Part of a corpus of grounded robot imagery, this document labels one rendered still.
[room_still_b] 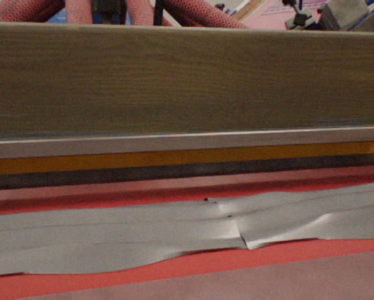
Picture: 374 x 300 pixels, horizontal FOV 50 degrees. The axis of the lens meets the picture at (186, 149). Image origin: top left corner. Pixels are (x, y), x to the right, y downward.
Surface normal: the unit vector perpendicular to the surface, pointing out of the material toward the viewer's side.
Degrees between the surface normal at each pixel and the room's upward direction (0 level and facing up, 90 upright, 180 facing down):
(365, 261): 0
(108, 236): 31
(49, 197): 0
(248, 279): 0
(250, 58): 90
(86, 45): 90
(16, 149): 90
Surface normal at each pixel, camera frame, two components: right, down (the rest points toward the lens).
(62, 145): 0.25, 0.18
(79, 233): 0.07, -0.72
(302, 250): 0.00, -0.98
